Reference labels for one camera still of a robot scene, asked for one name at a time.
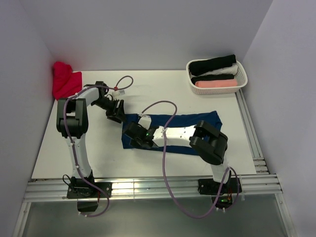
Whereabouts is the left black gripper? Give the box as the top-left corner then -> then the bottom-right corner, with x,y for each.
92,98 -> 127,123

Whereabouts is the blue Mickey Mouse t-shirt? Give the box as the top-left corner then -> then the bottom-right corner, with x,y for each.
121,111 -> 223,156

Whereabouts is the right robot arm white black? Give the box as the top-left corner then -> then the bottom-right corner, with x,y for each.
123,120 -> 231,193

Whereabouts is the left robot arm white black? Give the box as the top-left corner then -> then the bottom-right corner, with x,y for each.
56,81 -> 126,197

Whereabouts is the red t-shirt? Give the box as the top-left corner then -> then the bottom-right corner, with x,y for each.
52,62 -> 82,100

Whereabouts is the lower black rolled shirt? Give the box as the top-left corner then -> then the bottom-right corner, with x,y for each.
191,74 -> 235,84

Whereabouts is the black rolled shirt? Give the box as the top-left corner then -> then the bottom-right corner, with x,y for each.
191,74 -> 235,84
189,54 -> 237,76

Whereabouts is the top black rolled shirt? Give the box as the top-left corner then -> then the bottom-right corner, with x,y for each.
189,54 -> 237,76

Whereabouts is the pink rolled shirt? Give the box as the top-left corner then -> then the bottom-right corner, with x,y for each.
195,79 -> 238,88

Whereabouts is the white rolled shirt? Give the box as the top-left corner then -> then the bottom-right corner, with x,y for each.
202,63 -> 238,76

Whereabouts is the white plastic basket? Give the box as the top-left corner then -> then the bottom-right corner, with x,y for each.
186,59 -> 248,95

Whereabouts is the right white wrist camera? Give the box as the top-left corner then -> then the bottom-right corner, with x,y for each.
138,114 -> 152,129

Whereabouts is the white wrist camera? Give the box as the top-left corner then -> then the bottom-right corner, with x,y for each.
112,90 -> 125,99
138,114 -> 152,129

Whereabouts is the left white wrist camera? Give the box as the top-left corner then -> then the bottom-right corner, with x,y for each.
112,90 -> 125,99

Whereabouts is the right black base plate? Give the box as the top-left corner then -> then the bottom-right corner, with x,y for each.
197,177 -> 242,196

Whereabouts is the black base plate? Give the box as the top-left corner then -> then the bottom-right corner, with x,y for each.
66,182 -> 112,199
197,177 -> 242,196

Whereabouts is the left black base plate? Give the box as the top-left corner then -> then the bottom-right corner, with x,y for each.
66,182 -> 112,199

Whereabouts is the aluminium rail frame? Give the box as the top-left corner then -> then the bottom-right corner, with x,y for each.
13,91 -> 297,237

